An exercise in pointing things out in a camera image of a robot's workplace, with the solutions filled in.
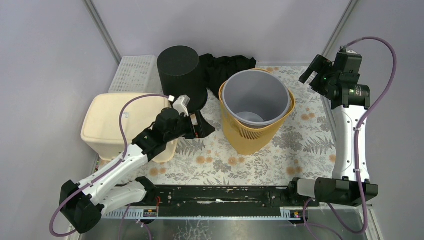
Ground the floral tablecloth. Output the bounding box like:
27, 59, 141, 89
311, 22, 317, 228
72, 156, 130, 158
99, 65, 347, 187

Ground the white perforated plastic basket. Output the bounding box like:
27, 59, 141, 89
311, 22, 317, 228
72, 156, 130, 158
108, 55, 164, 94

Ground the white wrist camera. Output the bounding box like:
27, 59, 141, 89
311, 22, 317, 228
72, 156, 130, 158
336, 46, 359, 58
168, 95, 191, 117

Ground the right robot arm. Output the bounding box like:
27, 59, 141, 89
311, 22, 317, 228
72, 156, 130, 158
286, 51, 379, 207

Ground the black cloth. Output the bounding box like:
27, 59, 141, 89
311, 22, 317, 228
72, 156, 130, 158
199, 53, 257, 99

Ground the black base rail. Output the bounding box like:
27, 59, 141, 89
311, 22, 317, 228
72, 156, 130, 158
137, 185, 308, 219

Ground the yellow wastebasket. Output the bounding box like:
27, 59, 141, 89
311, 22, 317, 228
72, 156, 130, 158
218, 68, 296, 155

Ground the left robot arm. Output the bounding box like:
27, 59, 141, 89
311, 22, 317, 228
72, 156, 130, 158
55, 108, 216, 234

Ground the grey plastic bin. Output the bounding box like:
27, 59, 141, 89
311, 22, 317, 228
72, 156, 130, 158
221, 69, 293, 129

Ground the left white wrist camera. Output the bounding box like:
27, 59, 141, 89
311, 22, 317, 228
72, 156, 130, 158
168, 95, 191, 117

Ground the cream plastic basket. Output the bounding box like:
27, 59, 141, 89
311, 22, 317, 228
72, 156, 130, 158
80, 92, 171, 162

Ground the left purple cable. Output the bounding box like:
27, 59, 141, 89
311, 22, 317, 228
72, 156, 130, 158
48, 94, 176, 240

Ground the black round bucket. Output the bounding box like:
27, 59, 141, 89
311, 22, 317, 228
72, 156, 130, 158
157, 45, 208, 113

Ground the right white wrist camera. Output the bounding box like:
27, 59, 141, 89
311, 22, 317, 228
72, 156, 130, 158
336, 46, 359, 58

